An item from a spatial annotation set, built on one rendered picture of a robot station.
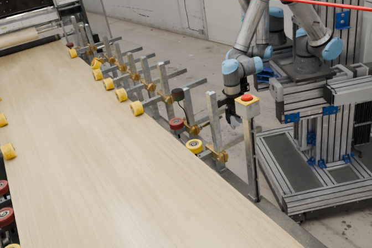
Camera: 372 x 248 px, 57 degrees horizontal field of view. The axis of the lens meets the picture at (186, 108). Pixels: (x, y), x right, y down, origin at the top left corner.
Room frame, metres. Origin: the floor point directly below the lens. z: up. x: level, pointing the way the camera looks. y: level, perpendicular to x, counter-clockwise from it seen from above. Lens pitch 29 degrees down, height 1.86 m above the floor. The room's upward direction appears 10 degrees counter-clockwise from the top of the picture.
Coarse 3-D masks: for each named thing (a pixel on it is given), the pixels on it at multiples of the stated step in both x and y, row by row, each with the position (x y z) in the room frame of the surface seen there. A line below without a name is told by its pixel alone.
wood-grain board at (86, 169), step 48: (48, 48) 3.61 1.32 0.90; (48, 96) 2.31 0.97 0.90; (96, 96) 2.15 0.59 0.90; (48, 144) 1.63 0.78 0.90; (96, 144) 1.54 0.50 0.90; (144, 144) 1.45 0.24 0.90; (48, 192) 1.21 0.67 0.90; (96, 192) 1.16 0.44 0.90; (144, 192) 1.10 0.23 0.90; (192, 192) 1.05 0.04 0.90; (48, 240) 0.93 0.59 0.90; (96, 240) 0.89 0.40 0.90; (144, 240) 0.85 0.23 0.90; (192, 240) 0.81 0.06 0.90; (240, 240) 0.78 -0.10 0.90; (288, 240) 0.75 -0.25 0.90
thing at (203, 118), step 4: (220, 108) 1.75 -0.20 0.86; (224, 108) 1.75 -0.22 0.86; (220, 112) 1.73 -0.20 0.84; (224, 112) 1.74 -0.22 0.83; (200, 116) 1.70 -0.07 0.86; (204, 116) 1.69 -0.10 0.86; (208, 116) 1.69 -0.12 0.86; (196, 120) 1.67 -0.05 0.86; (200, 120) 1.67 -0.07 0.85; (204, 120) 1.68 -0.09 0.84; (184, 128) 1.62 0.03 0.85; (176, 132) 1.60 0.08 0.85; (180, 132) 1.61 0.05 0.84
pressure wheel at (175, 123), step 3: (177, 117) 1.66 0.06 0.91; (171, 120) 1.64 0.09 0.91; (174, 120) 1.64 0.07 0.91; (177, 120) 1.63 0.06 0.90; (180, 120) 1.62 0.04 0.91; (171, 123) 1.60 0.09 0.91; (174, 123) 1.60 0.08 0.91; (177, 123) 1.59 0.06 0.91; (180, 123) 1.59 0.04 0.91; (183, 123) 1.61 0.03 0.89; (171, 126) 1.59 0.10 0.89; (174, 126) 1.58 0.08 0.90; (177, 126) 1.58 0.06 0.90; (180, 126) 1.59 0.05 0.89; (183, 126) 1.60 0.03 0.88; (174, 129) 1.58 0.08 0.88; (177, 129) 1.58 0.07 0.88
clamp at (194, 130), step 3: (186, 120) 1.67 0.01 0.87; (186, 123) 1.63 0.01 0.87; (195, 123) 1.62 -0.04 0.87; (186, 126) 1.62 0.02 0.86; (192, 126) 1.59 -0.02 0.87; (195, 126) 1.59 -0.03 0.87; (186, 129) 1.62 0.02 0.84; (189, 129) 1.59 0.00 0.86; (192, 129) 1.58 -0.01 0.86; (195, 129) 1.57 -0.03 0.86; (198, 129) 1.58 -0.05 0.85; (189, 132) 1.58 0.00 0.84; (192, 132) 1.57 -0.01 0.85; (195, 132) 1.57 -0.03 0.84; (198, 132) 1.58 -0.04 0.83; (195, 135) 1.57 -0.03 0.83
